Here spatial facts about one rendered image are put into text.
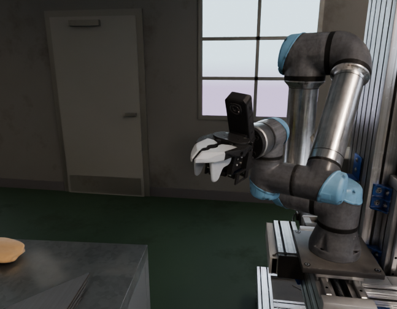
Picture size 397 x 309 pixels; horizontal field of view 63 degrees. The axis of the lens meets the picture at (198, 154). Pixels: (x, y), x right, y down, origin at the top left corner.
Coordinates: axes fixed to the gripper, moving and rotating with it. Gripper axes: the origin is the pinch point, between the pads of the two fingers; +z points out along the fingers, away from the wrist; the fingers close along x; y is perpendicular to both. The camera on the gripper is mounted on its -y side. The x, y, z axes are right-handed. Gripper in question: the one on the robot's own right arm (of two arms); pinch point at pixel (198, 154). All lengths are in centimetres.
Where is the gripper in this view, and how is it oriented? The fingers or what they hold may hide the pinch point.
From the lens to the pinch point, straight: 52.7
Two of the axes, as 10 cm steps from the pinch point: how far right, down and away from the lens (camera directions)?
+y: -1.1, 9.3, 3.4
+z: -5.7, 2.2, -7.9
